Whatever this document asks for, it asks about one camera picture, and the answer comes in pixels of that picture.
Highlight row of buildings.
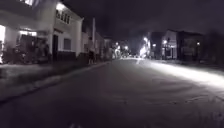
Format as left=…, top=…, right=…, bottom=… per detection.
left=81, top=31, right=116, bottom=62

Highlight person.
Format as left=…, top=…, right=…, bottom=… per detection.
left=87, top=40, right=96, bottom=65

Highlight dark asphalt road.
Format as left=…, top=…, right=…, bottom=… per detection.
left=0, top=57, right=224, bottom=128

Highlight pole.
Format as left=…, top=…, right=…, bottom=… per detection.
left=91, top=17, right=97, bottom=51

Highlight pale building with lights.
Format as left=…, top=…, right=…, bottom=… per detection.
left=161, top=29, right=179, bottom=61

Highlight dark building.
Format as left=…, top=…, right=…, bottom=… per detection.
left=176, top=31, right=205, bottom=62

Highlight white two-storey building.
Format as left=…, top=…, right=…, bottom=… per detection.
left=0, top=0, right=85, bottom=64

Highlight dark bushes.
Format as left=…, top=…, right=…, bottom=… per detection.
left=1, top=37, right=52, bottom=65

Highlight pale concrete sidewalk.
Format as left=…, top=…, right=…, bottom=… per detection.
left=0, top=60, right=111, bottom=102

